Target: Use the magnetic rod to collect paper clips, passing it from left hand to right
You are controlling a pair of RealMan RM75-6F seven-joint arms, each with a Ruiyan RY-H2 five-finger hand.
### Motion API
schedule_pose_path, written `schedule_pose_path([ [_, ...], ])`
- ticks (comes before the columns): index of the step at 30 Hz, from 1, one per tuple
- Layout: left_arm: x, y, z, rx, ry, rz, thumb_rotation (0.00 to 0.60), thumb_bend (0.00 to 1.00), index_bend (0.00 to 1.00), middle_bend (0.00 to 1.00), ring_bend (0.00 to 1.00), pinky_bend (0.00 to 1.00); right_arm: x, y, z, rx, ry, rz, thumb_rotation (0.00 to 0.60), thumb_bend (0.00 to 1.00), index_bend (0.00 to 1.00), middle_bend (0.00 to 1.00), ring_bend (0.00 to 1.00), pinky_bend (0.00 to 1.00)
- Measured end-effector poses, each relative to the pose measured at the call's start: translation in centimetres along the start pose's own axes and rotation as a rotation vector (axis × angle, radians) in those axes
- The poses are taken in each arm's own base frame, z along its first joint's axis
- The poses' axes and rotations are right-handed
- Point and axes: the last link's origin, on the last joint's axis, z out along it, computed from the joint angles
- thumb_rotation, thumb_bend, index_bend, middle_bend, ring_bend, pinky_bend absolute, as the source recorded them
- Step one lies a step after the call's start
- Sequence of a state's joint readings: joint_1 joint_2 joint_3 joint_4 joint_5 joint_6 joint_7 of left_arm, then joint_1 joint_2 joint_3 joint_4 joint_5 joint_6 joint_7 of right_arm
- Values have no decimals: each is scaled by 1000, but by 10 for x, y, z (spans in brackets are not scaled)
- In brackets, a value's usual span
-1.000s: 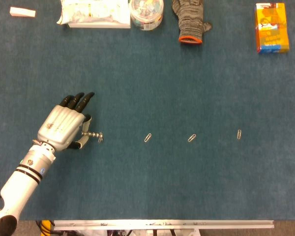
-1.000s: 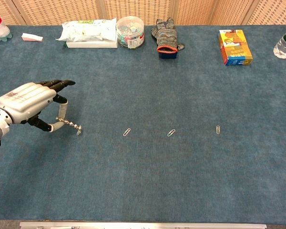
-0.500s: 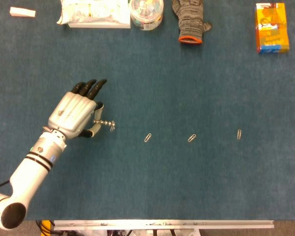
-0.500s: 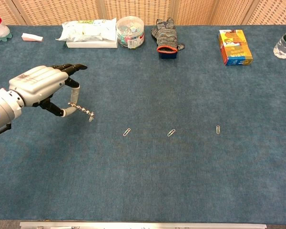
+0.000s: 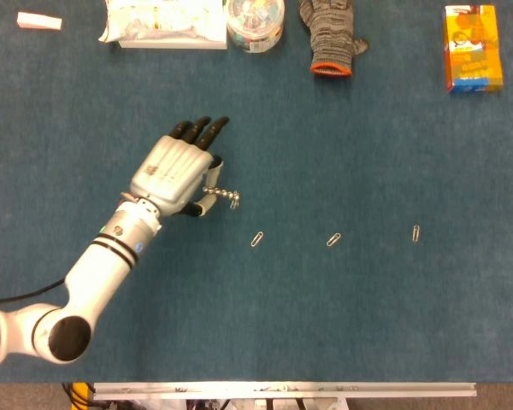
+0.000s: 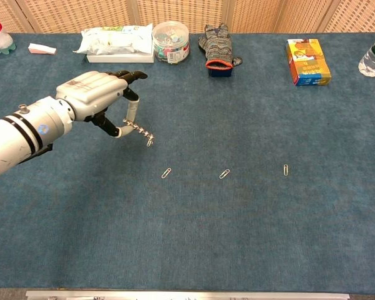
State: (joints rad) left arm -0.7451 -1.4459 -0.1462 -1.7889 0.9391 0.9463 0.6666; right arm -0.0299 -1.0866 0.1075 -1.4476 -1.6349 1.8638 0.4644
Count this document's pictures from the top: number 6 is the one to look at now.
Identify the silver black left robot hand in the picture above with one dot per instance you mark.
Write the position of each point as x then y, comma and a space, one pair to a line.
90, 93

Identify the silver beaded magnetic rod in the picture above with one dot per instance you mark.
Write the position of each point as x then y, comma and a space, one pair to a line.
140, 130

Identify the flat white box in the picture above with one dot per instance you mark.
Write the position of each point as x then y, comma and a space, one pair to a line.
122, 58

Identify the white wet wipes pack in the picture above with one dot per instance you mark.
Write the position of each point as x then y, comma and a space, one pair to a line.
115, 39

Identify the pink white paper block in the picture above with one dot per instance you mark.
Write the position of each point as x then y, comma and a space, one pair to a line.
40, 48

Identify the wicker folding screen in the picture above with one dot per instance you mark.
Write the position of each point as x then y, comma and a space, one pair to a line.
81, 15

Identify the clear tub of clips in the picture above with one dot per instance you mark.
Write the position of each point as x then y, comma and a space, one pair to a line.
170, 43

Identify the dark blue small box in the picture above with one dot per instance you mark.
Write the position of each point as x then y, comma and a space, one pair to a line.
220, 73

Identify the grey knit orange-cuff glove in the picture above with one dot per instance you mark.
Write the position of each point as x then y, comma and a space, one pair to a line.
218, 47

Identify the orange yellow carton box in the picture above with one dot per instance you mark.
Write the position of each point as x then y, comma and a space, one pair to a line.
307, 62

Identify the green label water bottle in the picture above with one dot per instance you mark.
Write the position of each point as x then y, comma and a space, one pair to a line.
370, 61

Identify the aluminium rail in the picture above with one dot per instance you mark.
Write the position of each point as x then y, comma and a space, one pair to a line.
187, 295

